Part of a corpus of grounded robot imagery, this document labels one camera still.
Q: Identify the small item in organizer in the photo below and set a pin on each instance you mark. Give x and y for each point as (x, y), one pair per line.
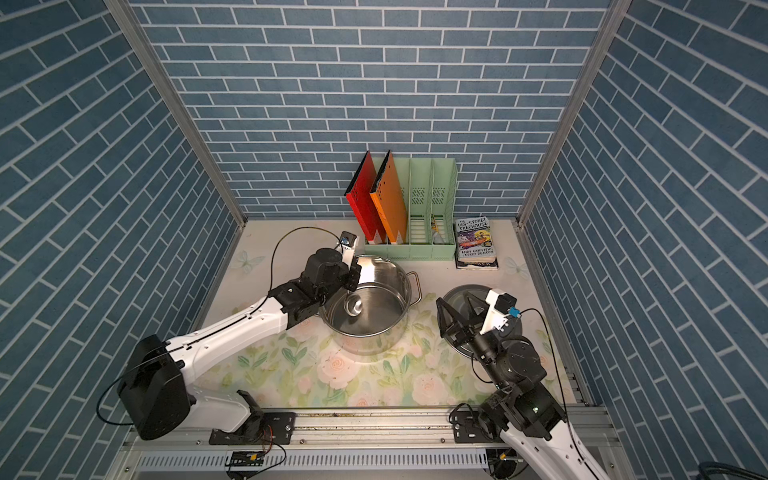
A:
(436, 233)

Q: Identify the left aluminium corner post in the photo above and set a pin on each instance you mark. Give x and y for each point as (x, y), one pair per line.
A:
(129, 25)

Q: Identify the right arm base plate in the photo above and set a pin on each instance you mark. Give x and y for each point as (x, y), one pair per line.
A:
(467, 430)

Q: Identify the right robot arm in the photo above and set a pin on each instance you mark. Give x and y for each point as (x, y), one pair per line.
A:
(521, 411)

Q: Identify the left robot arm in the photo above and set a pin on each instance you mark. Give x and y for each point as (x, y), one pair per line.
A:
(158, 388)

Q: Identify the stainless steel pot lid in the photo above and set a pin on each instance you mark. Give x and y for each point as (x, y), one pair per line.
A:
(461, 314)

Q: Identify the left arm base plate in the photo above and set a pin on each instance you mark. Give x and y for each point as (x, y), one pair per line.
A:
(265, 428)

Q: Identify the floral table mat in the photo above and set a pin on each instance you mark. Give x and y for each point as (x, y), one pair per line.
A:
(305, 367)

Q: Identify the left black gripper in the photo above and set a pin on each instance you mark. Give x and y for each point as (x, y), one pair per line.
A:
(352, 273)

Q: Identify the dark book underneath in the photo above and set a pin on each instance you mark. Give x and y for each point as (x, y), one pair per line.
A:
(461, 265)

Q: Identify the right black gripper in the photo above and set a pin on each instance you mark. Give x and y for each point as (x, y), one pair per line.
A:
(463, 326)

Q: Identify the green plastic file organizer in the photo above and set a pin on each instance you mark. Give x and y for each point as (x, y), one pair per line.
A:
(429, 187)

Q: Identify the right aluminium corner post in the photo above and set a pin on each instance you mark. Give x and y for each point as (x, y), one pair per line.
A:
(606, 33)

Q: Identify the aluminium corner post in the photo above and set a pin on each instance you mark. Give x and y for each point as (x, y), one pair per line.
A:
(606, 33)
(129, 25)

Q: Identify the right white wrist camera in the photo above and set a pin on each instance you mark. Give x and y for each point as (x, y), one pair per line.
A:
(502, 314)

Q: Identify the treehouse paperback book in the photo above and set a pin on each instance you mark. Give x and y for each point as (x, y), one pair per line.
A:
(474, 241)

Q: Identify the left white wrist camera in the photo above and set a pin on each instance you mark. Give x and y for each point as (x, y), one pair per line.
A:
(348, 243)

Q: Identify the aluminium front rail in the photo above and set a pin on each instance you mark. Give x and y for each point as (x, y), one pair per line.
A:
(380, 428)

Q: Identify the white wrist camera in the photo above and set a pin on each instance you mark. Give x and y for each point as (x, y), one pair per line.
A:
(502, 314)
(348, 243)

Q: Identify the long steel ladle spoon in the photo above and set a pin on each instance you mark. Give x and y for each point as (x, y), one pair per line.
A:
(353, 303)

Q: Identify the orange file folder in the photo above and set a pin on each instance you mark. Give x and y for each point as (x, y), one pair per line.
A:
(386, 195)

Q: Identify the stainless steel stock pot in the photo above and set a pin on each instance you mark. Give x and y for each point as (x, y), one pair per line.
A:
(388, 293)

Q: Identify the red file folder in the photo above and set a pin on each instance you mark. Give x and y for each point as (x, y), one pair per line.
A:
(358, 197)

